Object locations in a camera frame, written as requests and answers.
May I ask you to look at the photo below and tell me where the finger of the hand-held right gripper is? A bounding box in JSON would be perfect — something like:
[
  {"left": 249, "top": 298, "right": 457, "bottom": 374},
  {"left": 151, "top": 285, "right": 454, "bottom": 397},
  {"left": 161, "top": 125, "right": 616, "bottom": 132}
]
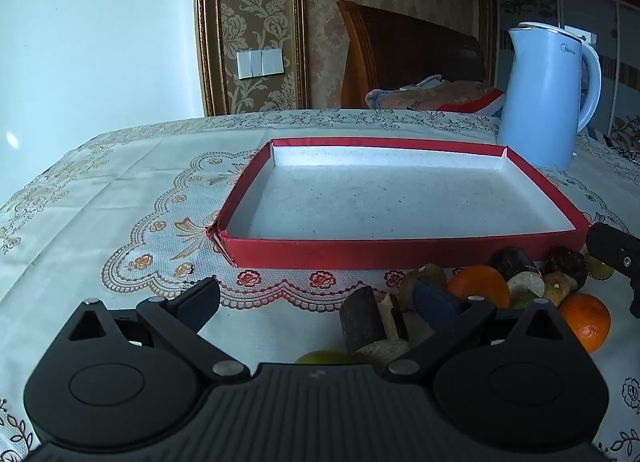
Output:
[{"left": 586, "top": 223, "right": 640, "bottom": 317}]

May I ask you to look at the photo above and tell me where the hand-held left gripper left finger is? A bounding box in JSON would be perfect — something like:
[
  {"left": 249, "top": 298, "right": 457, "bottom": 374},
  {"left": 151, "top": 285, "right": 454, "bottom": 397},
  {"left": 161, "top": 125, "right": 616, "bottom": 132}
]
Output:
[{"left": 65, "top": 278, "right": 251, "bottom": 384}]

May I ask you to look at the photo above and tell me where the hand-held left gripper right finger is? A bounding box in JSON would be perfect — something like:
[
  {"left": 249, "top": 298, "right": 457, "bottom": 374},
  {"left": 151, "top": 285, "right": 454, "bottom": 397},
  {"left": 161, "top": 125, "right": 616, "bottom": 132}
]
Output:
[{"left": 387, "top": 278, "right": 576, "bottom": 384}]

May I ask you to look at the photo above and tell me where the orange mandarin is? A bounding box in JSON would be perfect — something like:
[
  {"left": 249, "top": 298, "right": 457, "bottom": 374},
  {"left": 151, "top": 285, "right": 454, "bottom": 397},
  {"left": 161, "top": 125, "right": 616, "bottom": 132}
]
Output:
[
  {"left": 559, "top": 293, "right": 612, "bottom": 354},
  {"left": 446, "top": 265, "right": 511, "bottom": 310}
]

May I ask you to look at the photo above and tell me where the dark sugarcane piece pale stripe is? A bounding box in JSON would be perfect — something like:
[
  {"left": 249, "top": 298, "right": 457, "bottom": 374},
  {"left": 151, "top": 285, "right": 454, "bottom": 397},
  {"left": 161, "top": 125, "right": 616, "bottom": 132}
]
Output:
[{"left": 339, "top": 286, "right": 411, "bottom": 365}]

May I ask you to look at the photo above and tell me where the red shallow cardboard box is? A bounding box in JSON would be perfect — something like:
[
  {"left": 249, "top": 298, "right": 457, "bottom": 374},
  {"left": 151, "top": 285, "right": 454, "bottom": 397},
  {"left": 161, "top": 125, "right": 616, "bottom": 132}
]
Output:
[{"left": 206, "top": 138, "right": 592, "bottom": 269}]

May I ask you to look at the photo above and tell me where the dark round sugarcane stub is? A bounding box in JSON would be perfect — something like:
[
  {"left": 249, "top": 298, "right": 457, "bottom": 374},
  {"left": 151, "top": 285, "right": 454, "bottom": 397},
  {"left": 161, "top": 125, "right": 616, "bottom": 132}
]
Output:
[{"left": 542, "top": 246, "right": 588, "bottom": 307}]

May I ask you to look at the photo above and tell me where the dark sugarcane piece pale end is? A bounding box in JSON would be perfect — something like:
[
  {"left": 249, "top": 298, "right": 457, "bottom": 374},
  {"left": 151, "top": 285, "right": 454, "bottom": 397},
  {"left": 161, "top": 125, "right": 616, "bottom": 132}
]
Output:
[{"left": 489, "top": 247, "right": 546, "bottom": 300}]

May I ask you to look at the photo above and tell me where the floral bedding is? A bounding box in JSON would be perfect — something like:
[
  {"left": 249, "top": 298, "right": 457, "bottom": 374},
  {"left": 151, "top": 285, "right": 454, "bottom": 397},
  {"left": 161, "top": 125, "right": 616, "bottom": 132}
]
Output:
[{"left": 607, "top": 117, "right": 640, "bottom": 167}]

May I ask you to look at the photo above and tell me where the cream lace tablecloth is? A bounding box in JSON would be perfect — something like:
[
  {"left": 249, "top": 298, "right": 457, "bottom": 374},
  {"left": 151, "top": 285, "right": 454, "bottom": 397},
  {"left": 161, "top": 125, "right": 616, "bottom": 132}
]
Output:
[{"left": 0, "top": 109, "right": 640, "bottom": 462}]

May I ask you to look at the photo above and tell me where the light blue electric kettle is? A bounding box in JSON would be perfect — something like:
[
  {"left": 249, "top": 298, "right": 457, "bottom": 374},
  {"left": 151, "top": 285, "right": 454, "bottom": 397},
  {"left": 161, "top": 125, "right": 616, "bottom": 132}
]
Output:
[{"left": 496, "top": 22, "right": 603, "bottom": 171}]

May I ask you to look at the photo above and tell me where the brown wooden headboard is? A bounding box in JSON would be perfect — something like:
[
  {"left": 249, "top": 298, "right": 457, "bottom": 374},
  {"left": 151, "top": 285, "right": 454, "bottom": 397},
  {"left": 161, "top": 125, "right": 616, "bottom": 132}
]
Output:
[{"left": 336, "top": 0, "right": 488, "bottom": 108}]

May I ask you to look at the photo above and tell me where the white wall light switch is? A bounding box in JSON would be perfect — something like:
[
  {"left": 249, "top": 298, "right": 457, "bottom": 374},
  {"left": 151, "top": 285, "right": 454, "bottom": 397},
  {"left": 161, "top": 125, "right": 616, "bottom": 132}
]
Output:
[{"left": 236, "top": 48, "right": 284, "bottom": 80}]

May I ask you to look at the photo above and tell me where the gold wall panel frame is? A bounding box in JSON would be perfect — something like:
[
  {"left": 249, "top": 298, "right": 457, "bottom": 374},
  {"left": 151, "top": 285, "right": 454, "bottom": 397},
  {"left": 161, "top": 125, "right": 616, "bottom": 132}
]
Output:
[{"left": 192, "top": 0, "right": 308, "bottom": 117}]

